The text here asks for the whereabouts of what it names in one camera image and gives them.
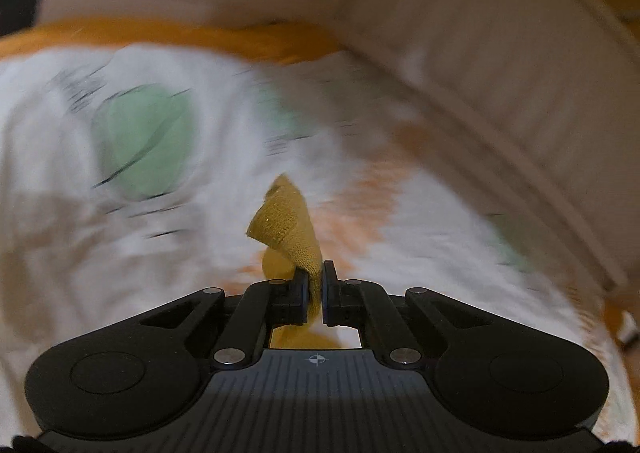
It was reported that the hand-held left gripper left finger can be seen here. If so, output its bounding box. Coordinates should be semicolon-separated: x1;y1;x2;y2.
140;266;314;369

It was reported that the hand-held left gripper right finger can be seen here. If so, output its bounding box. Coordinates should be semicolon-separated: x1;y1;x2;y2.
320;260;494;369

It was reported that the mustard yellow knit garment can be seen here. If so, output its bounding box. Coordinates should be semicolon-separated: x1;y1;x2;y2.
244;174;362;350

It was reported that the white leaf-print bed sheet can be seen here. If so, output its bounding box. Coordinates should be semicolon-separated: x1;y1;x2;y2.
0;42;640;445

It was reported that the orange under sheet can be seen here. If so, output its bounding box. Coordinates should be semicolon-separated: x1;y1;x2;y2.
0;17;347;64

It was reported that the beige slatted wooden bed frame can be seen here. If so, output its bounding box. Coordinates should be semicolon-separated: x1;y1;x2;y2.
327;0;640;295

